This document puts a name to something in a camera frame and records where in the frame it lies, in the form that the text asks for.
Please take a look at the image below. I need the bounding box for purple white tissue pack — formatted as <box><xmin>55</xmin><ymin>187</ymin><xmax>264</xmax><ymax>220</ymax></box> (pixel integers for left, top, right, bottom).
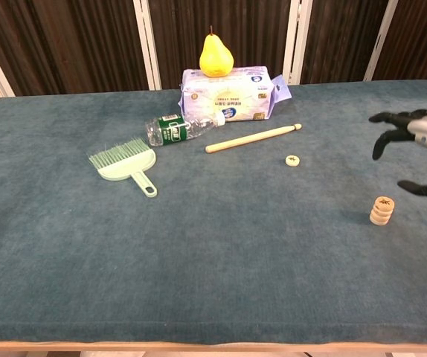
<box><xmin>178</xmin><ymin>65</ymin><xmax>293</xmax><ymax>123</ymax></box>

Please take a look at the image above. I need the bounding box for dark slatted screen panel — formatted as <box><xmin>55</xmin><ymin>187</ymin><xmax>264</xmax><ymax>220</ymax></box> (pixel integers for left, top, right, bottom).
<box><xmin>283</xmin><ymin>0</ymin><xmax>399</xmax><ymax>86</ymax></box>
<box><xmin>133</xmin><ymin>0</ymin><xmax>304</xmax><ymax>90</ymax></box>
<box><xmin>0</xmin><ymin>0</ymin><xmax>161</xmax><ymax>98</ymax></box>
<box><xmin>364</xmin><ymin>0</ymin><xmax>427</xmax><ymax>82</ymax></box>

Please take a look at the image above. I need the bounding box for wooden drumstick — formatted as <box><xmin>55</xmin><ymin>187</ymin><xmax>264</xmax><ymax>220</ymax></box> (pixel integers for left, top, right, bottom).
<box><xmin>205</xmin><ymin>123</ymin><xmax>303</xmax><ymax>155</ymax></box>

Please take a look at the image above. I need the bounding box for blue table cloth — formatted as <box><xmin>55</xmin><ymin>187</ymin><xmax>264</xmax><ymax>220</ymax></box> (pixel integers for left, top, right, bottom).
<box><xmin>0</xmin><ymin>79</ymin><xmax>427</xmax><ymax>345</ymax></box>

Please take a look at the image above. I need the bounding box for clear bottle green label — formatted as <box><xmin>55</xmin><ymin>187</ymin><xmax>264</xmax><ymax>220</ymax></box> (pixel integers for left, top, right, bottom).
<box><xmin>144</xmin><ymin>111</ymin><xmax>226</xmax><ymax>147</ymax></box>

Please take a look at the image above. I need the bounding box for yellow pear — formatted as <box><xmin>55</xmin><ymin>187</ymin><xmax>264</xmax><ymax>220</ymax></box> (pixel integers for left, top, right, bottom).
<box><xmin>199</xmin><ymin>25</ymin><xmax>234</xmax><ymax>78</ymax></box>

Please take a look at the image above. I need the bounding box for mint green hand brush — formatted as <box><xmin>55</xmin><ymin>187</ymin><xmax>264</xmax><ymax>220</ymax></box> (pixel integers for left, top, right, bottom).
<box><xmin>88</xmin><ymin>137</ymin><xmax>158</xmax><ymax>199</ymax></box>

